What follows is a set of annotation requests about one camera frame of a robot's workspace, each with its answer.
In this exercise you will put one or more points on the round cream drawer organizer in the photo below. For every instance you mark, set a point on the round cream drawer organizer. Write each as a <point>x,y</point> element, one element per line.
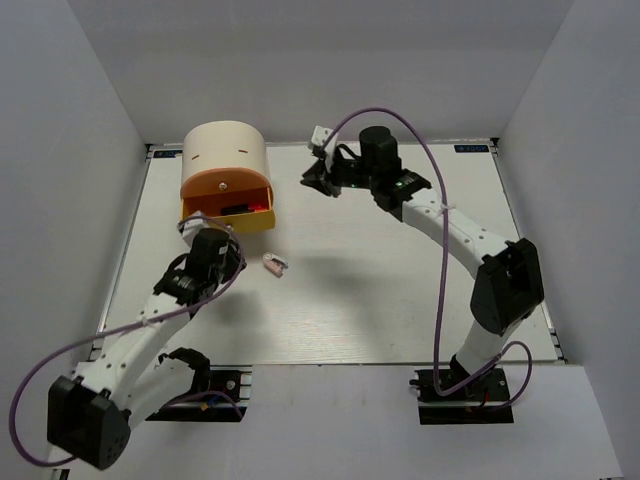
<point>225,163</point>

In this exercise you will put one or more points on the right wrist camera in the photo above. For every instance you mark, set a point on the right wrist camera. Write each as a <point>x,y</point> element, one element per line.
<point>322,145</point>

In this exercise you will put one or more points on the left blue corner label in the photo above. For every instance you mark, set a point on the left blue corner label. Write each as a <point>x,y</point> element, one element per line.
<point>167,153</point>

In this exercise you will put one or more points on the black orange highlighter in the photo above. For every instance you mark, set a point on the black orange highlighter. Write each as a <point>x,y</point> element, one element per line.
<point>245,208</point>

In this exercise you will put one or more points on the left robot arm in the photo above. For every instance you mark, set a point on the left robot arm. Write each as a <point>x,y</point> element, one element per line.
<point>91,416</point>

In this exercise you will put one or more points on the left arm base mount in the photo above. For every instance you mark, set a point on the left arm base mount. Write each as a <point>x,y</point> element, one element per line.
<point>225,399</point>

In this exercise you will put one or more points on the blue corner label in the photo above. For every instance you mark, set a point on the blue corner label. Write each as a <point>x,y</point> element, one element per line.
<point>167,153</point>
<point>471,148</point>

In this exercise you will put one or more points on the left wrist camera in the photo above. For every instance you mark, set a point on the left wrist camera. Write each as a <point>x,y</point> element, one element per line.
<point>191,226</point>

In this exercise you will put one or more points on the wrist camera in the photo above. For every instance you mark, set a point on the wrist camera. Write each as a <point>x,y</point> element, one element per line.
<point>322,145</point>
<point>191,226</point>

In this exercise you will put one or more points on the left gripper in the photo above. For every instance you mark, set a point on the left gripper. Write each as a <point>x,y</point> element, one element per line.
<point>234,256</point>

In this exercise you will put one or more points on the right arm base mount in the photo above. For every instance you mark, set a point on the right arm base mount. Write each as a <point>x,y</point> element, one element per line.
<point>481,403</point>

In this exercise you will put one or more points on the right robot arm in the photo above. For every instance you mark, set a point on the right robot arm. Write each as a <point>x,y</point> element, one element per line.
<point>507,277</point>

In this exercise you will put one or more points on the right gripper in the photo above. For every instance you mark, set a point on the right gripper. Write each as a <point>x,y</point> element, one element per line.
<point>327,187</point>

